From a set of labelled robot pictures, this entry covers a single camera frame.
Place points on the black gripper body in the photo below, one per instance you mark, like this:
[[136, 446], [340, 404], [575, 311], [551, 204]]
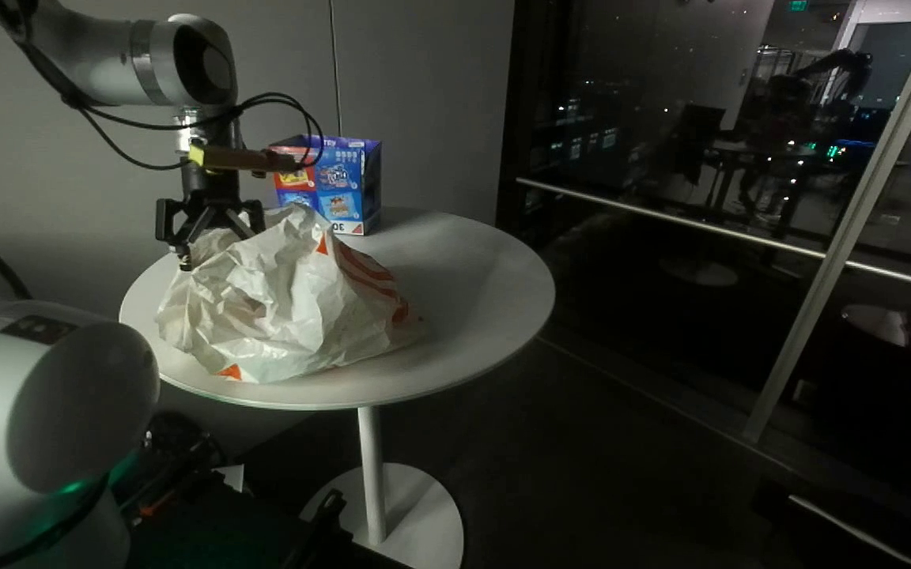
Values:
[[210, 187]]

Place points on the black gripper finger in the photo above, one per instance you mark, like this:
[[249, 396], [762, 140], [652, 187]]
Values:
[[174, 229], [249, 217]]

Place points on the white plastic bag orange print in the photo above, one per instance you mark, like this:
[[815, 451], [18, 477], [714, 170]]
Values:
[[286, 304]]

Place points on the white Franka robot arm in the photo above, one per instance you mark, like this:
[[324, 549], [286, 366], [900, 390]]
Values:
[[32, 421]]

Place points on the blue snack variety box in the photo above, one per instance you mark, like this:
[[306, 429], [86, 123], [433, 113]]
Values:
[[346, 179]]

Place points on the grey window mullion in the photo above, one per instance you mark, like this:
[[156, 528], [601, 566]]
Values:
[[847, 230]]

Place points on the yellow wrist camera bar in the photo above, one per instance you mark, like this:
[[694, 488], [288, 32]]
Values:
[[245, 160]]

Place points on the white table pedestal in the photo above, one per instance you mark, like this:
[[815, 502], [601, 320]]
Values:
[[370, 483]]

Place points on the grey window rail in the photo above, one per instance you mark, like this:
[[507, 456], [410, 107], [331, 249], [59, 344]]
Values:
[[710, 225]]

